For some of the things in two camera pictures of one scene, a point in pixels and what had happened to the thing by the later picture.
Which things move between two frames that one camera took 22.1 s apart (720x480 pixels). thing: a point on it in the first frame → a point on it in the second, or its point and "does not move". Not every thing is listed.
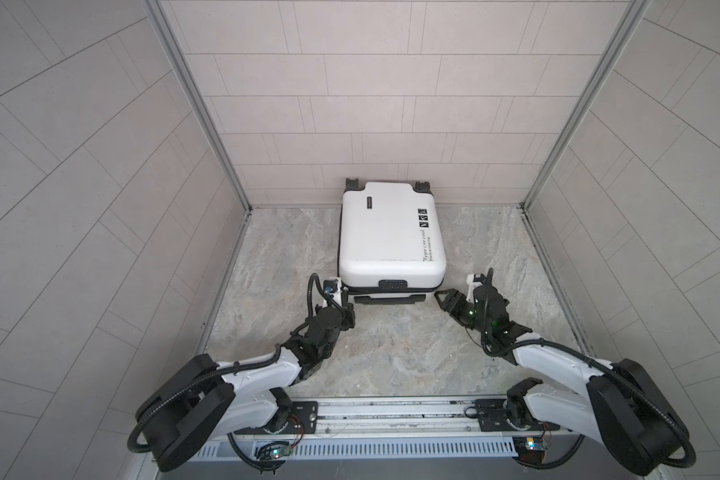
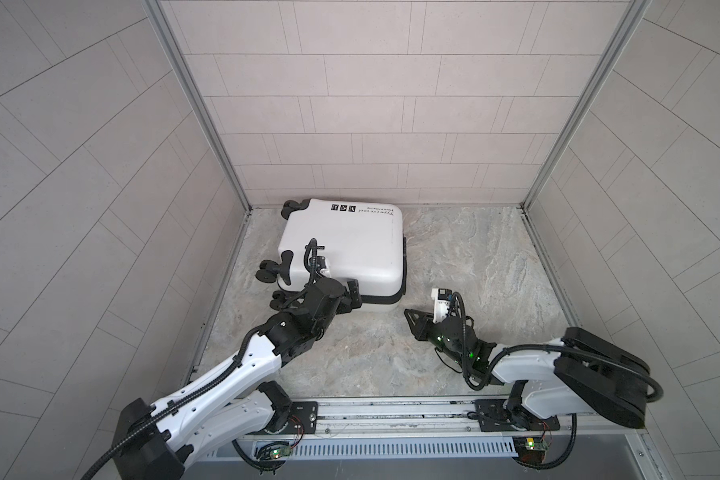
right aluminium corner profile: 636,12 does not move
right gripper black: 453,295 → 421,325
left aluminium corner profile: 156,9 does not move
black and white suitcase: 391,246 → 358,240
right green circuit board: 530,450 does not move
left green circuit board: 279,450 does not move
